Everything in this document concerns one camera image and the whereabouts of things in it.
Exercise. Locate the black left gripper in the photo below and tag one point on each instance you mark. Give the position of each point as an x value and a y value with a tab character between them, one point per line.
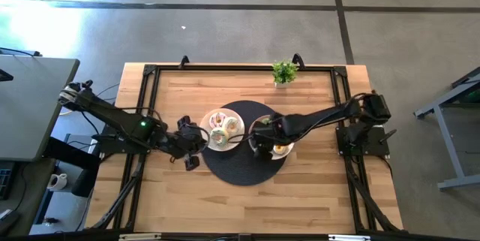
191	139

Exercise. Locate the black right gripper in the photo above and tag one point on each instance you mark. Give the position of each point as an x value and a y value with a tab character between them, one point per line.
266	134

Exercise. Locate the white bowl with food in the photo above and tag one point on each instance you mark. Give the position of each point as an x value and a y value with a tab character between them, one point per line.
279	149

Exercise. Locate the small pink frosted donut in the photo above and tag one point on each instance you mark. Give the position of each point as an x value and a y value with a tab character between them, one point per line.
214	121

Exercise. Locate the white donut dark stripes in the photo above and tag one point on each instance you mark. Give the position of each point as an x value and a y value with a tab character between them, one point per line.
235	124

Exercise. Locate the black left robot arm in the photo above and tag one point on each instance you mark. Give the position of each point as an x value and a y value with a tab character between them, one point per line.
112	115

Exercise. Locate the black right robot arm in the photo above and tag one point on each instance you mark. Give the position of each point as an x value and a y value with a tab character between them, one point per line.
318	117

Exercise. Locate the white round plate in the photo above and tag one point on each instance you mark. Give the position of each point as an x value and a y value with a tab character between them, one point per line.
205	136

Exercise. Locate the beige round plate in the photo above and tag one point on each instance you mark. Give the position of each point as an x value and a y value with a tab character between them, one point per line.
287	151

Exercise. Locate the black round woven placemat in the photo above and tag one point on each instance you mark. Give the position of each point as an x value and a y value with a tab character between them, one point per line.
240	169

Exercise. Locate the green plant white pot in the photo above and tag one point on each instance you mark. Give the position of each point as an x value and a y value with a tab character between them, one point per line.
285	72

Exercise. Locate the white mug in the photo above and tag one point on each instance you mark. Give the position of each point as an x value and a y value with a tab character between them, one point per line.
57	181

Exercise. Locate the grey desk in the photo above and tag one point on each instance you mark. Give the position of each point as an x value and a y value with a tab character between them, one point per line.
33	109

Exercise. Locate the black aluminium table frame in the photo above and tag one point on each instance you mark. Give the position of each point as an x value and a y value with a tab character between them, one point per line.
243	68

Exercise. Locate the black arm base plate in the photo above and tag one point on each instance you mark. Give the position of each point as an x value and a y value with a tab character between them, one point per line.
108	145
369	147

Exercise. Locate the silver metal bracket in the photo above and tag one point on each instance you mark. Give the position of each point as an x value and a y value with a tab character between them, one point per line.
348	237
139	237

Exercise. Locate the grey metal table frame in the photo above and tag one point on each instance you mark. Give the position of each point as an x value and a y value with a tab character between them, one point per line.
446	136

